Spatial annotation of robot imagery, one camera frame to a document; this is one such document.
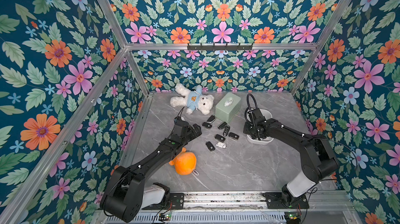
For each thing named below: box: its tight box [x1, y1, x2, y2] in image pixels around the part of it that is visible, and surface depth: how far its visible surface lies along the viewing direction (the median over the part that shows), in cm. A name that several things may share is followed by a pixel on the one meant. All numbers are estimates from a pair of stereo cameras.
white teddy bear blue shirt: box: [169, 82, 215, 116], surface depth 107 cm
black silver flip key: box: [206, 114, 217, 124], surface depth 106 cm
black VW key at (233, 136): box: [228, 132, 240, 141], surface depth 98 cm
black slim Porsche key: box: [222, 125, 231, 137], surface depth 100 cm
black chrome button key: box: [217, 121, 228, 131], surface depth 101 cm
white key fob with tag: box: [215, 141, 227, 149], surface depth 93 cm
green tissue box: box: [214, 92, 242, 123], surface depth 104 cm
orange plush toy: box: [168, 146, 197, 176], surface depth 80 cm
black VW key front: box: [205, 141, 216, 152], surface depth 92 cm
